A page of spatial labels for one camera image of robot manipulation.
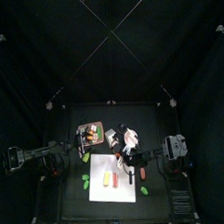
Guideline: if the pink rectangular tray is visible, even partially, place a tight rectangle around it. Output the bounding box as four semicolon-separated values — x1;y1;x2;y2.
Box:
76;121;105;147

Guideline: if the red striped toy sushi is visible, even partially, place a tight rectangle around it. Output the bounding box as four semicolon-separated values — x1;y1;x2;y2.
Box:
112;171;120;189

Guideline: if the white printed label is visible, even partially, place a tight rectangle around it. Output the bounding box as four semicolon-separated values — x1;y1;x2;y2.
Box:
170;187;191;217

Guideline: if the orange roe toy sushi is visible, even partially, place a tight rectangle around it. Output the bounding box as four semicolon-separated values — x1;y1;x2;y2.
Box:
139;167;147;181

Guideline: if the white plastic cutting board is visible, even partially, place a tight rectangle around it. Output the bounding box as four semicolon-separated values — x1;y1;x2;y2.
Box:
86;151;138;205

